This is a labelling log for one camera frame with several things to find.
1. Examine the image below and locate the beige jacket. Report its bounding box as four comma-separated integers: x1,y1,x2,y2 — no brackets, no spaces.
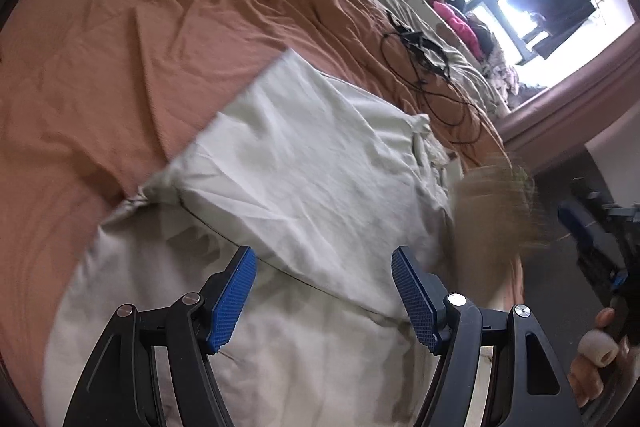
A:
41,48,547,427

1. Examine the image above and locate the right hand with bandaged finger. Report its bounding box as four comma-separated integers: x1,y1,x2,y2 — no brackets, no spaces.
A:
567,307,639,407

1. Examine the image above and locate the beige floral bedding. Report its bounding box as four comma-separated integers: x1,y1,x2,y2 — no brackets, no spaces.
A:
324,0,522,118

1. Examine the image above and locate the pink cloth by window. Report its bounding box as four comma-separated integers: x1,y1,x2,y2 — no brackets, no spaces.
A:
433,1,484,61

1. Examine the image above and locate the orange-brown blanket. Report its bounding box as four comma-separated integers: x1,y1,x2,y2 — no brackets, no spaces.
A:
1,0,504,419

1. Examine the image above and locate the black cable on bed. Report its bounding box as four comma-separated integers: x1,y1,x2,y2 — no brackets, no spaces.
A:
380,11,484,145

